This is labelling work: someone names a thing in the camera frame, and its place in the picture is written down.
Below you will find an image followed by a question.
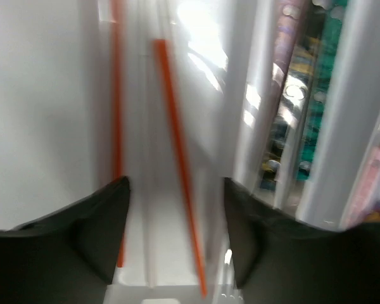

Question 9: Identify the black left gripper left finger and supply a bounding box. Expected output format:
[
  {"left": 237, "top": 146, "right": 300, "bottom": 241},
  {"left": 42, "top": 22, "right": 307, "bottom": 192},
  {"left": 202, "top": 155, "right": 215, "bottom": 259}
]
[{"left": 0, "top": 177, "right": 130, "bottom": 303}]

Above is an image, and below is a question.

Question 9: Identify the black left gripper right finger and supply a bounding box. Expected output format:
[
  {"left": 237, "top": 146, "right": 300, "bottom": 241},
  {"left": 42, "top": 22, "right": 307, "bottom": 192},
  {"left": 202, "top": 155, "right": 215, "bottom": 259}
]
[{"left": 224, "top": 178, "right": 380, "bottom": 303}]

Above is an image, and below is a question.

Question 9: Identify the orange chopstick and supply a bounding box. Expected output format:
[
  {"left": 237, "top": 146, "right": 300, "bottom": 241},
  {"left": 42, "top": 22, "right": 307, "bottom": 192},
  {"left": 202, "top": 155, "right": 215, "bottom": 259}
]
[
  {"left": 153, "top": 39, "right": 208, "bottom": 298},
  {"left": 109, "top": 0, "right": 127, "bottom": 269}
]

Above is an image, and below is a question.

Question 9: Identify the silver spoon pink handle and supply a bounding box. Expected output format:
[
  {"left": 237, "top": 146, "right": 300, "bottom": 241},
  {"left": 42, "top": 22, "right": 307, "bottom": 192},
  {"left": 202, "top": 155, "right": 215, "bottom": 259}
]
[{"left": 343, "top": 147, "right": 380, "bottom": 228}]

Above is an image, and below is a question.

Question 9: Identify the dark handle fork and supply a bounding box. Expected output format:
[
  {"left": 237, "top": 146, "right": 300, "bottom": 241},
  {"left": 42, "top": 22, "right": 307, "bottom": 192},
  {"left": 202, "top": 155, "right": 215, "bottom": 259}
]
[{"left": 259, "top": 37, "right": 320, "bottom": 210}]

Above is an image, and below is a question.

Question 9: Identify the pink handle fork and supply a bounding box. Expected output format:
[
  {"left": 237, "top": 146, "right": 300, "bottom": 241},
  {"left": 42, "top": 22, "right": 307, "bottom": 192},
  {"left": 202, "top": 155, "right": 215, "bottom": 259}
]
[{"left": 267, "top": 1, "right": 308, "bottom": 125}]

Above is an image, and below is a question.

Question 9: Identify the green handle fork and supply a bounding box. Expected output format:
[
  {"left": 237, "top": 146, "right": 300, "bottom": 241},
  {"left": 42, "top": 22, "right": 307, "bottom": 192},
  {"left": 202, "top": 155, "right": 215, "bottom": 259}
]
[{"left": 296, "top": 1, "right": 348, "bottom": 181}]

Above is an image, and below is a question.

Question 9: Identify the white compartment utensil tray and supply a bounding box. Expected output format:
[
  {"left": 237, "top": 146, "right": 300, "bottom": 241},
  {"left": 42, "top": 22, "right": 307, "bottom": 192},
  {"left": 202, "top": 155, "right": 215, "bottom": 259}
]
[{"left": 84, "top": 1, "right": 380, "bottom": 303}]

